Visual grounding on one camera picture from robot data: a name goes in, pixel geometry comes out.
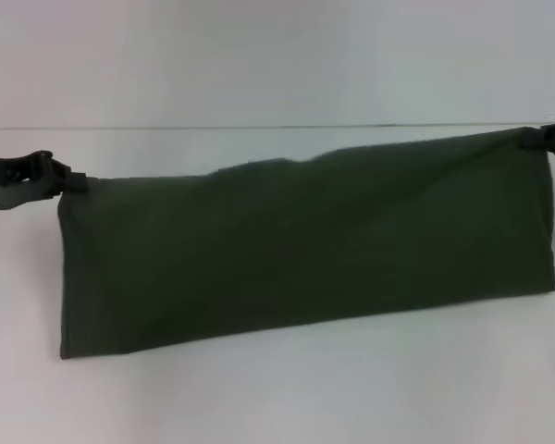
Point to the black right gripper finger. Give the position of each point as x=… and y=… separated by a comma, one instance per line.
x=552, y=136

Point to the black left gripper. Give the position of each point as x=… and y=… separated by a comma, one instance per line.
x=9, y=182

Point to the dark green shirt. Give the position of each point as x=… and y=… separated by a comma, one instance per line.
x=305, y=250

